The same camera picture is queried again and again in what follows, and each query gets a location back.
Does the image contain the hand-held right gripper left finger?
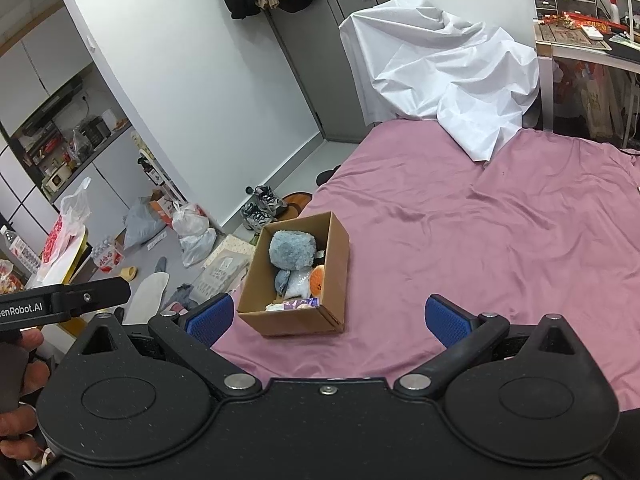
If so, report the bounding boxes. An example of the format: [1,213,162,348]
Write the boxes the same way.
[72,294,263,402]

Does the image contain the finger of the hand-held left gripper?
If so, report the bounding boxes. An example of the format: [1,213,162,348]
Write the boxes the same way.
[50,280,132,319]

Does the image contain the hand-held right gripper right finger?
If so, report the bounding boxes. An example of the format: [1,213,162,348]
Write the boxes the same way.
[395,294,583,402]

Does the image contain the brown cardboard box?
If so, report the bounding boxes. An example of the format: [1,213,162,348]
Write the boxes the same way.
[236,211,351,337]

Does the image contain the grey fluffy plush toy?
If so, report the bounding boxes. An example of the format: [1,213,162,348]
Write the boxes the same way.
[269,231,317,295]

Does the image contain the person's left hand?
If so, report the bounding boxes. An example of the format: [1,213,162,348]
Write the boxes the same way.
[0,329,51,461]

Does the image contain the grey crumpled cloth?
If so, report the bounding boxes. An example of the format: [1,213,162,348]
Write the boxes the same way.
[170,284,199,307]

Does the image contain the pack of water bottles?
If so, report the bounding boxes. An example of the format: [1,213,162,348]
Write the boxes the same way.
[92,240,126,272]

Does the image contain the flat clear package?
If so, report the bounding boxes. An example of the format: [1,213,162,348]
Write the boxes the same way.
[192,255,251,302]

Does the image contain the white shoe insole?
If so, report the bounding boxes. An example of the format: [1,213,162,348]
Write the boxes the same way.
[122,271,171,323]

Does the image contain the red white plastic bag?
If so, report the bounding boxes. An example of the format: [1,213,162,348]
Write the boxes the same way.
[40,212,87,267]

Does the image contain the white tied plastic bag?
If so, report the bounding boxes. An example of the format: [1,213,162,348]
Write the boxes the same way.
[171,202,210,238]
[180,228,217,267]

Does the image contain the beige floral package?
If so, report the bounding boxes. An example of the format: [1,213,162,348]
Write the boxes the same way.
[212,234,258,262]

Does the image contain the grey plastic bag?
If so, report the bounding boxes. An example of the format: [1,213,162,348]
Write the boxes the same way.
[123,197,166,250]

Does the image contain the pink bed sheet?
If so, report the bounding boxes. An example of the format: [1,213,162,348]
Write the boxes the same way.
[210,119,640,411]

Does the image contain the orange white carton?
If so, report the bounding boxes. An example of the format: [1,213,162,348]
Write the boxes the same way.
[149,190,177,231]

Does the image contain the grey patterned sneaker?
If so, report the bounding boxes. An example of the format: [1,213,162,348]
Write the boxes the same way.
[252,185,288,214]
[241,203,274,232]

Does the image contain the brown slipper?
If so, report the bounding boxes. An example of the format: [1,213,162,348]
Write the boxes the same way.
[280,191,315,221]

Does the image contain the white cover sheet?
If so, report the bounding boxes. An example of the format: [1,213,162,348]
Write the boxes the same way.
[339,0,541,163]

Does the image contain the bags under desk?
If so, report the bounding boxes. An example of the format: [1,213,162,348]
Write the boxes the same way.
[552,57,632,142]

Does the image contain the dark grey door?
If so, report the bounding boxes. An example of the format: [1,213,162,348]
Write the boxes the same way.
[264,0,391,143]

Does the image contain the white wall cabinet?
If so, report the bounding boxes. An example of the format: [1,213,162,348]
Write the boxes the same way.
[0,0,146,241]

